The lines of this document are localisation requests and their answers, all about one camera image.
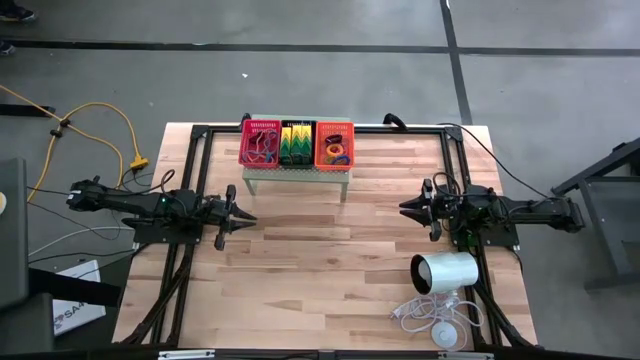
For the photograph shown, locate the silver bracket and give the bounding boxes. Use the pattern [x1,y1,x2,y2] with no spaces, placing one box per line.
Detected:
[438,351,495,360]
[157,349,216,360]

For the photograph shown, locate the black metal table frame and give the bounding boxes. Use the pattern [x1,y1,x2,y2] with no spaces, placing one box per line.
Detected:
[117,122,537,351]

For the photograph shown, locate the white printed box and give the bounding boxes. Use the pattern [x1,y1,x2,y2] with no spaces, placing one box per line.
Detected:
[52,259,107,337]

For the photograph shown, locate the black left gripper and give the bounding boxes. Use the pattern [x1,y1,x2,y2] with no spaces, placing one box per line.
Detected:
[201,184,258,252]

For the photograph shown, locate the black slotted plastic basket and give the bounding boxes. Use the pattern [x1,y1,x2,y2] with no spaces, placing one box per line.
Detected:
[279,119,318,167]

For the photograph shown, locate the orange plastic basket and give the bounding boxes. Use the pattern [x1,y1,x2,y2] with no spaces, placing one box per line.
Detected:
[314,121,357,173]

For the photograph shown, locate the white floor cable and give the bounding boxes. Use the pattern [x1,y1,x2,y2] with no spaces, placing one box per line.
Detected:
[28,225,136,256]

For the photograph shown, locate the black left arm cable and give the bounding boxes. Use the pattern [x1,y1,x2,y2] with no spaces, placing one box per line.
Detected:
[149,168,177,196]

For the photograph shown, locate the white coiled cable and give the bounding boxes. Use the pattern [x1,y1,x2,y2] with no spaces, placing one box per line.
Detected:
[389,291,485,351]

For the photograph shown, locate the white round puck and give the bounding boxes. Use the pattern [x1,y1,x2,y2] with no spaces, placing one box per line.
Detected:
[430,322,459,350]

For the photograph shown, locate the dark grey computer case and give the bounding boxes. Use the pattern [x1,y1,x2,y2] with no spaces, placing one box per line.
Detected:
[0,157,29,311]

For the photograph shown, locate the green perforated metal shelf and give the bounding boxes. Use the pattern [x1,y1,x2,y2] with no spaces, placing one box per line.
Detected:
[242,113,351,204]

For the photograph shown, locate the black camera cable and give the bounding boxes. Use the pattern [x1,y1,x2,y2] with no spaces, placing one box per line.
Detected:
[431,171,464,199]

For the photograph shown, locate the red plastic basket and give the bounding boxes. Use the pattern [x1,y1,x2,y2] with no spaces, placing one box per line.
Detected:
[237,118,283,170]

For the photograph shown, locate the black box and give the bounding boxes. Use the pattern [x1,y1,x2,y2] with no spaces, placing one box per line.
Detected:
[0,292,55,354]

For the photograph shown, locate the rubber bands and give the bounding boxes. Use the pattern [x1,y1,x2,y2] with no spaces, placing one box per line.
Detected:
[241,137,279,165]

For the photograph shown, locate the black metal stand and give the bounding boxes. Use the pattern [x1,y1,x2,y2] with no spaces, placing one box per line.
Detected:
[549,137,640,291]

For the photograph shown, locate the black floor bar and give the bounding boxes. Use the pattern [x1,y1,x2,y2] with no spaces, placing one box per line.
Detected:
[0,103,56,119]

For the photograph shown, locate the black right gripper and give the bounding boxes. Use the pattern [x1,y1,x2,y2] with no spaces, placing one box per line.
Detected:
[398,178,465,243]

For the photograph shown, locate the yellow extension cable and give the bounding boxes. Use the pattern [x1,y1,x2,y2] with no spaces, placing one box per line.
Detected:
[0,83,150,204]

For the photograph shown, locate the orange rubber band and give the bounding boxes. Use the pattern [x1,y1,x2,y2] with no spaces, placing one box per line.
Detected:
[247,130,271,154]

